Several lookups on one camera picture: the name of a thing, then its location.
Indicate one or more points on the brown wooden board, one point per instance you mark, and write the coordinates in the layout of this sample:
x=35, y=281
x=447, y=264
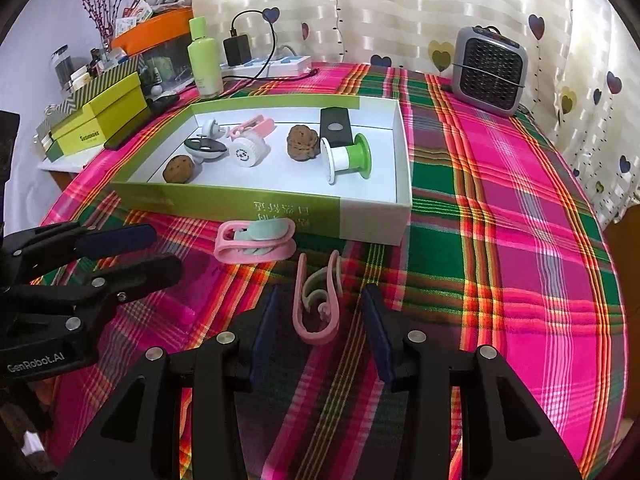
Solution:
x=619, y=245

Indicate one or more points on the white side table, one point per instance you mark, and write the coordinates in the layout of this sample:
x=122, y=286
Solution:
x=60, y=166

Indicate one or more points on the large pink clip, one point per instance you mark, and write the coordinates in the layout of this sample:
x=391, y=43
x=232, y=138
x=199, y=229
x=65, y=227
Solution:
x=260, y=122

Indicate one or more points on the dark green round object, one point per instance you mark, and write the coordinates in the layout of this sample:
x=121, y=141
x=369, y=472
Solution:
x=162, y=69

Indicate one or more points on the small pink clip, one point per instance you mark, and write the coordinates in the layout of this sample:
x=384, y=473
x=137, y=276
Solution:
x=315, y=337

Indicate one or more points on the brown walnut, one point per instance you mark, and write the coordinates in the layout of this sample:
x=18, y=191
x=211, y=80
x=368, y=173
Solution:
x=302, y=142
x=177, y=169

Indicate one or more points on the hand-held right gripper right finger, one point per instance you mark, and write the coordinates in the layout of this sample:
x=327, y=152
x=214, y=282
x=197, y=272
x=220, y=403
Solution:
x=380, y=330

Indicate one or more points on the dark green box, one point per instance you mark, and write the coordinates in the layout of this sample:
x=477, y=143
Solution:
x=50, y=147

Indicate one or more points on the white power strip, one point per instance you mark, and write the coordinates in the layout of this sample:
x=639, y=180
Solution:
x=285, y=66

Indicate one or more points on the pink flowering branches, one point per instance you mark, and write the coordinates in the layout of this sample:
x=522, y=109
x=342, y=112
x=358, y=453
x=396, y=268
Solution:
x=102, y=25

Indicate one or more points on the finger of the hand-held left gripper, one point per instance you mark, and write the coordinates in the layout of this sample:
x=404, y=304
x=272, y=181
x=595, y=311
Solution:
x=145, y=272
x=120, y=240

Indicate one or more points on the lime green box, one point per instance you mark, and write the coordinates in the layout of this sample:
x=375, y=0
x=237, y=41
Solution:
x=105, y=115

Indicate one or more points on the black and white oval gadget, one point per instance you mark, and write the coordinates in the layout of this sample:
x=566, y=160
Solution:
x=202, y=146

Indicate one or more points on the heart-print curtain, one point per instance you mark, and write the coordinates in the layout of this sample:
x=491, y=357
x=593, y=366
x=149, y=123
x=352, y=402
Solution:
x=400, y=10

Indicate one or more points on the white round tape roll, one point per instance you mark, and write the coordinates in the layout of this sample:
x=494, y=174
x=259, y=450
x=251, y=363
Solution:
x=245, y=150

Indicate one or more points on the black smartphone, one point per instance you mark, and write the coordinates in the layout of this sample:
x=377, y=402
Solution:
x=130, y=132

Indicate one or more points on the light green bottle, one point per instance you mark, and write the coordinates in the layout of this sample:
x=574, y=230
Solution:
x=205, y=65

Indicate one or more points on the green and white spool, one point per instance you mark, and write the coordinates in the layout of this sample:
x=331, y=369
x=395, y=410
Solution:
x=360, y=155

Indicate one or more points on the cluster of cosmetic jars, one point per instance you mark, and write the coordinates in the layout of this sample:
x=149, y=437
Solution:
x=100, y=67

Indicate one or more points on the clear storage bin orange lid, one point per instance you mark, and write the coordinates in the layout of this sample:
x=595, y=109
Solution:
x=150, y=27

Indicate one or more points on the glass jar black lid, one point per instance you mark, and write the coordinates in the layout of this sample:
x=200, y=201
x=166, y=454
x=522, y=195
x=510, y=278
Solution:
x=62, y=72

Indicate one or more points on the black rectangular device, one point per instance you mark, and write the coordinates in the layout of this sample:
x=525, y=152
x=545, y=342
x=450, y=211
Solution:
x=334, y=125

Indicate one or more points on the yellow-green shoe box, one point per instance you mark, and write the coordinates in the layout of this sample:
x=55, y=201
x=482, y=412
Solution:
x=115, y=72

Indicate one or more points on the colourful card packets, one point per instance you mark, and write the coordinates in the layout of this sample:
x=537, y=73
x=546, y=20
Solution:
x=132, y=17

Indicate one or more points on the black charger adapter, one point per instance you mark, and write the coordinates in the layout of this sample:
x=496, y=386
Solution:
x=236, y=50

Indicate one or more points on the green and white cardboard box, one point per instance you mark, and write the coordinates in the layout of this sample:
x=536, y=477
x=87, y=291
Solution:
x=200, y=205

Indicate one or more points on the pink clip with mint pads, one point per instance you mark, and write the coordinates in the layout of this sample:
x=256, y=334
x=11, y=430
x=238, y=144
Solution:
x=270, y=230

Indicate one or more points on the grey small heater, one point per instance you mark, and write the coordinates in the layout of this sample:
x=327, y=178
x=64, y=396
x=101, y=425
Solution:
x=487, y=70

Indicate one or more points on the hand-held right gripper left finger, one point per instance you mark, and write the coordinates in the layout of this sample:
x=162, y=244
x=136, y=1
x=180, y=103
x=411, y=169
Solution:
x=265, y=325

